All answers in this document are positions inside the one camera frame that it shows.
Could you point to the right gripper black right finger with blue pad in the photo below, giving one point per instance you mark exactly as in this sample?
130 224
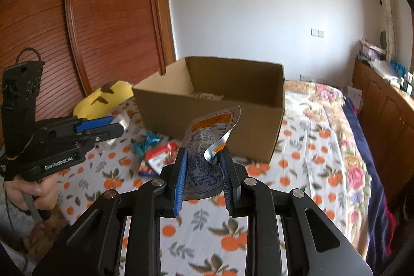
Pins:
233 175

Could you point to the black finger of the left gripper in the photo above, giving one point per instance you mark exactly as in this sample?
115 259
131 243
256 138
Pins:
106 133

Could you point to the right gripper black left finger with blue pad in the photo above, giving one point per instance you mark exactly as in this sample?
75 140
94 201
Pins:
175 177

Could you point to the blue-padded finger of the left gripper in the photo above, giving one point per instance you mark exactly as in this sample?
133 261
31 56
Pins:
94 123

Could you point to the silver foil snack packet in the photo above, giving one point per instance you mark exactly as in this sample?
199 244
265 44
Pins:
124 120

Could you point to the silver orange snack pouch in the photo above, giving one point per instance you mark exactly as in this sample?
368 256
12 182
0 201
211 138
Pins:
204 138

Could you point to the person's left hand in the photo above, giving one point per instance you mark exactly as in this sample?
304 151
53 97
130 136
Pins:
44 192

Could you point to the yellow plush toy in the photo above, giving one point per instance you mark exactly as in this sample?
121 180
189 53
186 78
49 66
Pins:
103 100

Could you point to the red white snack packet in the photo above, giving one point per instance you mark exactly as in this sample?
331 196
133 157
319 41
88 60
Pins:
162 156

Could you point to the blue purple snack packet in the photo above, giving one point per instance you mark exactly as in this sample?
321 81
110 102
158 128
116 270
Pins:
145 170

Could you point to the teal snack packet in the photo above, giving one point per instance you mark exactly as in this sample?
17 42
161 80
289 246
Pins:
148 142

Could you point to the brown cardboard box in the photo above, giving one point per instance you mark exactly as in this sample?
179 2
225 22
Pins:
193 87

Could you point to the floral blue blanket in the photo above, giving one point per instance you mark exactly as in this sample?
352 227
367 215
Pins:
322 150

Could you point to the wooden wardrobe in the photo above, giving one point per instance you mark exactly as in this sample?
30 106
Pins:
85 44

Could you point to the wooden sideboard cabinet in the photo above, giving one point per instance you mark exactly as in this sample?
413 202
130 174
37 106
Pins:
386 118

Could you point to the white wall switch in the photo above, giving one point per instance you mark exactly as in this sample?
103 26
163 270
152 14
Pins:
317 33

